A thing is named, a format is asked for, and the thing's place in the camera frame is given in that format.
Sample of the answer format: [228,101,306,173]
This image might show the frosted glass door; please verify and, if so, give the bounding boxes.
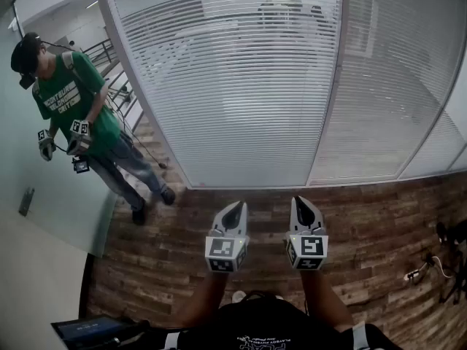
[0,0,123,258]

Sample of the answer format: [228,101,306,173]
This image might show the black tripod stand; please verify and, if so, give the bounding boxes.
[436,219,467,306]

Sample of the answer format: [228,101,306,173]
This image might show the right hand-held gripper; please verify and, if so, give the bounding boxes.
[285,195,330,271]

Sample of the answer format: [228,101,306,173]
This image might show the person's left forearm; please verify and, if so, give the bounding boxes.
[181,270,230,330]

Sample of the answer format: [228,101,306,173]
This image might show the white power strip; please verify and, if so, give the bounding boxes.
[403,264,431,282]

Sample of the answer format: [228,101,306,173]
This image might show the person's black shirt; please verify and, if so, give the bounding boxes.
[160,299,404,350]

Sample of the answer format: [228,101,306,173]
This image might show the black metal railing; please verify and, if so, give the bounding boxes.
[82,38,142,131]

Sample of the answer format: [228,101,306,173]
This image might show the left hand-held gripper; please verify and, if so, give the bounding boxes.
[204,201,251,275]

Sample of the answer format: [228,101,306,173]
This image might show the dark tablet screen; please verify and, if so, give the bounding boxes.
[50,315,127,350]

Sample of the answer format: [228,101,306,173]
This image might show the white cable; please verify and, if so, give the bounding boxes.
[432,255,454,279]

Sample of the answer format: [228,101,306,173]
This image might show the person's right forearm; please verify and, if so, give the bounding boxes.
[298,267,355,334]

